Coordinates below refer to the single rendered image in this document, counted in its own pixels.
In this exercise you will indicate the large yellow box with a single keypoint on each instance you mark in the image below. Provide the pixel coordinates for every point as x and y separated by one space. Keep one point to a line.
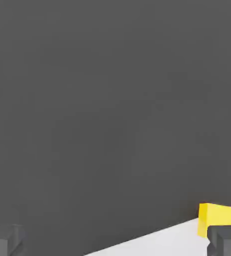
217 216

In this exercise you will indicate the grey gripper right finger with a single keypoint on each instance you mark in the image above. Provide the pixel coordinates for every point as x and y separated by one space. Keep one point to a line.
225 242

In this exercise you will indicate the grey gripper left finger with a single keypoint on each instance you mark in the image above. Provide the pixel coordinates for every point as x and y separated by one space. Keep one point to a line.
5 242

